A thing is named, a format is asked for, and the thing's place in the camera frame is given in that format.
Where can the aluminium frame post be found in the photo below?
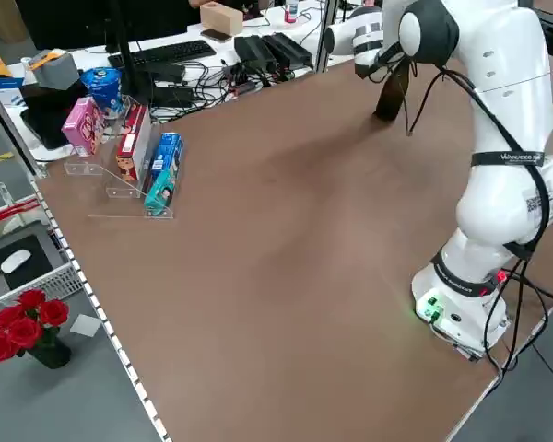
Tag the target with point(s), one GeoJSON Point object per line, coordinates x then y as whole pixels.
{"type": "Point", "coordinates": [326, 37]}

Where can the black mouse mat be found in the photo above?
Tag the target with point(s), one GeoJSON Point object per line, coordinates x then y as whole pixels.
{"type": "Point", "coordinates": [32, 271]}

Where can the black ribbed power supply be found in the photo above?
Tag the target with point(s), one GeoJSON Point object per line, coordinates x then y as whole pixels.
{"type": "Point", "coordinates": [253, 50]}
{"type": "Point", "coordinates": [288, 48]}

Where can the black laptop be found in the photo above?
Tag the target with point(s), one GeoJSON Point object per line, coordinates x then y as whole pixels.
{"type": "Point", "coordinates": [46, 117]}

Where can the red brown snack box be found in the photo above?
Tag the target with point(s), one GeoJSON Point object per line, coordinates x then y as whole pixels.
{"type": "Point", "coordinates": [131, 147]}

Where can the dark glass bottle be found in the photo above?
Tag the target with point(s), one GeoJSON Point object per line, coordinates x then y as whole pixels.
{"type": "Point", "coordinates": [389, 101]}

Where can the blue round snack tub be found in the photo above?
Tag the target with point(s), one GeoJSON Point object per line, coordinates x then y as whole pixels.
{"type": "Point", "coordinates": [103, 89]}

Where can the white plastic basket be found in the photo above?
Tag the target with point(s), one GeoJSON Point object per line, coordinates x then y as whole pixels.
{"type": "Point", "coordinates": [50, 283]}

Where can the brown cardboard box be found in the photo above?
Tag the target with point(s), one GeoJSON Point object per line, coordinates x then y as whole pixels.
{"type": "Point", "coordinates": [221, 17]}

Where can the pink snack box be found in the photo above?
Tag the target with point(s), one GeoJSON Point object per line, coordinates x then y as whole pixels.
{"type": "Point", "coordinates": [83, 126]}

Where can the small white red bottle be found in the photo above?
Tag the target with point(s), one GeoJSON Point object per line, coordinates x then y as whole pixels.
{"type": "Point", "coordinates": [290, 13]}

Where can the grey box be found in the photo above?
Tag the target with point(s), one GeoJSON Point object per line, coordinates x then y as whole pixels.
{"type": "Point", "coordinates": [55, 71]}

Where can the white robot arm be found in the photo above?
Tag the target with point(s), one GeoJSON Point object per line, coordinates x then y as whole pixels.
{"type": "Point", "coordinates": [502, 115]}

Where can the clear stepped acrylic shelf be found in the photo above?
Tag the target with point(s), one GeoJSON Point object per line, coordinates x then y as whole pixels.
{"type": "Point", "coordinates": [120, 191]}

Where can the black keyboard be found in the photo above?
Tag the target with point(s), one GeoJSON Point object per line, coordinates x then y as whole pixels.
{"type": "Point", "coordinates": [166, 51]}

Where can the blue teal snack box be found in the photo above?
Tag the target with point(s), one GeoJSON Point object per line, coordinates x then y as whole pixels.
{"type": "Point", "coordinates": [166, 175]}

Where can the black monitor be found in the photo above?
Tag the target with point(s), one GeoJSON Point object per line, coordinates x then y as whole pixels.
{"type": "Point", "coordinates": [106, 18]}

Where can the dark smartphone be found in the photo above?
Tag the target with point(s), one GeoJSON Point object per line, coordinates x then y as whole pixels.
{"type": "Point", "coordinates": [214, 35]}

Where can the red roses in black vase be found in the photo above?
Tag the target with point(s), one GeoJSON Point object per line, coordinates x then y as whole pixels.
{"type": "Point", "coordinates": [23, 331]}

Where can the white card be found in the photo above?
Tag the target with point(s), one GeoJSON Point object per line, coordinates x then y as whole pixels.
{"type": "Point", "coordinates": [85, 326]}

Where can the blue white box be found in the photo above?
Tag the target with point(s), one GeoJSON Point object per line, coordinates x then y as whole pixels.
{"type": "Point", "coordinates": [9, 91]}

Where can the white computer mouse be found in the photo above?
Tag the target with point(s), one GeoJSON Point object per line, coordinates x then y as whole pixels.
{"type": "Point", "coordinates": [15, 261]}

